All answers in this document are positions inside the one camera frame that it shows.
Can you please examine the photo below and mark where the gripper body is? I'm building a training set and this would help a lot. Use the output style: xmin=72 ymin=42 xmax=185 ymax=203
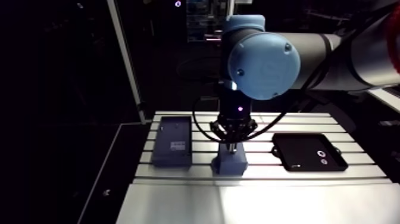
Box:
xmin=218 ymin=84 xmax=253 ymax=126

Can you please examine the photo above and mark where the dark blue-grey block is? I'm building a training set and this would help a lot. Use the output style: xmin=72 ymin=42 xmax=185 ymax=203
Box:
xmin=211 ymin=142 xmax=249 ymax=175

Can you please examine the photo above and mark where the dark blue-grey tray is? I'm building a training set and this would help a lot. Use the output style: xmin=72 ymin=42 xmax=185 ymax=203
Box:
xmin=151 ymin=116 xmax=193 ymax=167

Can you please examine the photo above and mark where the black tray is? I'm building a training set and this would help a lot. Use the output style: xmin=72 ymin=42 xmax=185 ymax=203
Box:
xmin=270 ymin=132 xmax=349 ymax=172

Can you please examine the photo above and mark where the white desk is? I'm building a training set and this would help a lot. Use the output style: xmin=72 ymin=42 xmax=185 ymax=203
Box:
xmin=368 ymin=87 xmax=400 ymax=114

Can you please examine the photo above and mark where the black cable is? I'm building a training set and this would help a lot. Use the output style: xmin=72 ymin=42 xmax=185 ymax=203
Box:
xmin=191 ymin=61 xmax=333 ymax=144

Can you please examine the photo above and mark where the white post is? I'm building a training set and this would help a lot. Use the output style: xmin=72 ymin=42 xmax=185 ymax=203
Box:
xmin=106 ymin=0 xmax=147 ymax=125

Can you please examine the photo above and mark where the red spiral cable wrap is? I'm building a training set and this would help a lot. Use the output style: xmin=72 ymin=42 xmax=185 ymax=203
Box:
xmin=386 ymin=12 xmax=400 ymax=74

